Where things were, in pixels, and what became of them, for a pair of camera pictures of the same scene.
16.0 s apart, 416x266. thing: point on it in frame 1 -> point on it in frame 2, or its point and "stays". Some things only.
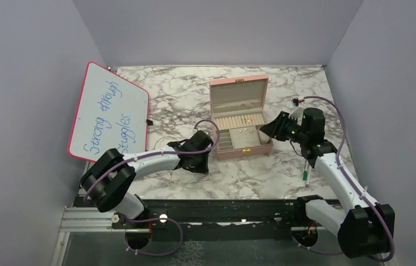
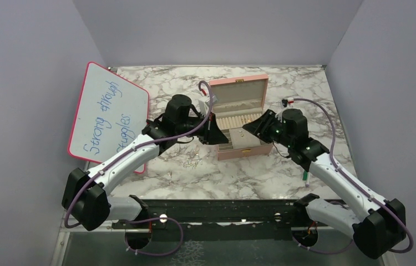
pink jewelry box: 238,107 stays
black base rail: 220,220 stays
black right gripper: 275,128 -> 259,126
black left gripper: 203,168 -> 213,135
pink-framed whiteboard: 112,113 stays
